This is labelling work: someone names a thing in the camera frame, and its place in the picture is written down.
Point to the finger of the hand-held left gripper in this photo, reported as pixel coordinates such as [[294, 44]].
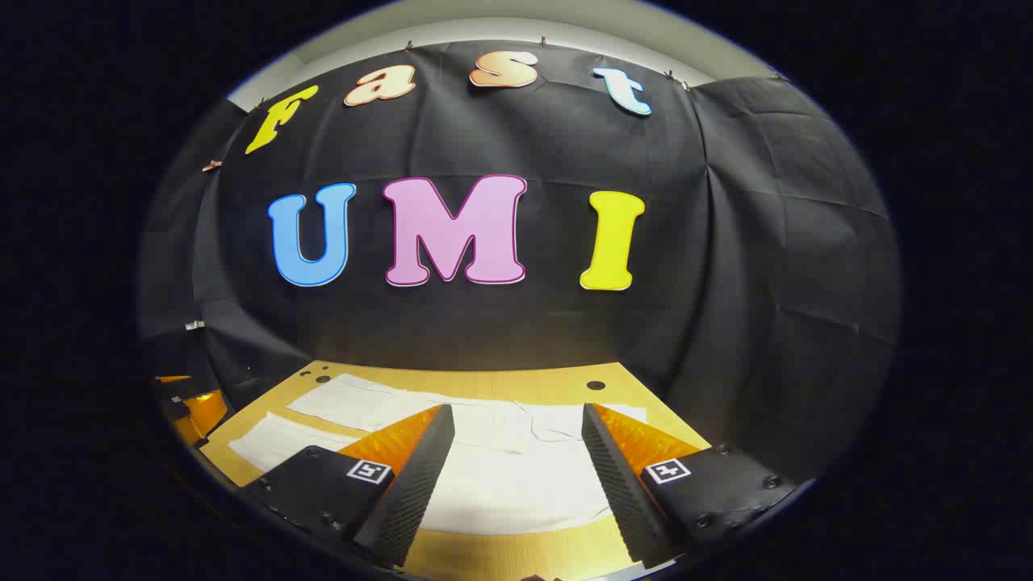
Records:
[[206, 413]]

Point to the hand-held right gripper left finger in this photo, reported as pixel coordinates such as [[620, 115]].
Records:
[[411, 484]]

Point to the black backdrop cloth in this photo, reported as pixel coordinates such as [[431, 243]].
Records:
[[524, 323]]

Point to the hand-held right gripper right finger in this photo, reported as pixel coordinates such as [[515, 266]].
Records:
[[617, 484]]

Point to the white jeans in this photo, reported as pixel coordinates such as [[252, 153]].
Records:
[[500, 484]]

